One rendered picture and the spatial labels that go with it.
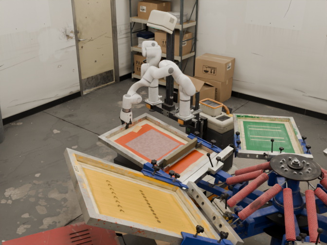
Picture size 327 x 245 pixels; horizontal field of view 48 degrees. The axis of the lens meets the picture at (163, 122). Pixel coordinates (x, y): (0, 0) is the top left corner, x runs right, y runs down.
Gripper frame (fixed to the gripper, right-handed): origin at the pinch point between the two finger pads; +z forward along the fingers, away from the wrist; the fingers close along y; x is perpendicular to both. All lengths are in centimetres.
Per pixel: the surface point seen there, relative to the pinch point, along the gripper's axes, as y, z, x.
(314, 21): -27, -40, -380
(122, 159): -15.6, 17.2, 17.9
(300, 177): -145, -40, 10
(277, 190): -137, -31, 20
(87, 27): 313, 46, -241
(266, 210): -134, -9, 14
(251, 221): -132, -11, 33
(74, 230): -61, -6, 106
